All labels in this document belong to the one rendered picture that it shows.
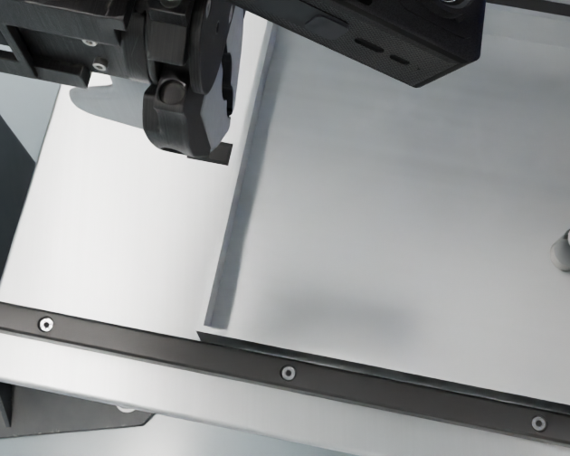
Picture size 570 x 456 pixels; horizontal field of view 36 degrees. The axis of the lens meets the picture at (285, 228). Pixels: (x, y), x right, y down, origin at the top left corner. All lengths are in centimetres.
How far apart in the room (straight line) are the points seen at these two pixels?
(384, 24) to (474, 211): 37
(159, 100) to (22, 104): 140
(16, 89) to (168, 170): 109
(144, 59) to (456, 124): 39
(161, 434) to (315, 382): 93
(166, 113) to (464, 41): 9
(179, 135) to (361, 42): 7
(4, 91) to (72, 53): 140
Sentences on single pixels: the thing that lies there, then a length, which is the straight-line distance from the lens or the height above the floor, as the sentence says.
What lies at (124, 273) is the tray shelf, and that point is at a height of 88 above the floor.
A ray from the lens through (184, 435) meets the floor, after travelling 146.
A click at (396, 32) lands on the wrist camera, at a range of 25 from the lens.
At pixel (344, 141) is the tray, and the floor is 88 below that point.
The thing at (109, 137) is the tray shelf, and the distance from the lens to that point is 63.
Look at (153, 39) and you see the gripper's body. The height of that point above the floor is 122.
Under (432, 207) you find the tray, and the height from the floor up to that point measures 88.
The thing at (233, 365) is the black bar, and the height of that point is 90.
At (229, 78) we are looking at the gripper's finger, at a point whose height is 113.
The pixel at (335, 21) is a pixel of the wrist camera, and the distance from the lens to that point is 25.
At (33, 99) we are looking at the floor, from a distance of 166.
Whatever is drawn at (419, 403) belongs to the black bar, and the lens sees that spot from 55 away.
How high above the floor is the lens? 144
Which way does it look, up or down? 73 degrees down
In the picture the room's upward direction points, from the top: straight up
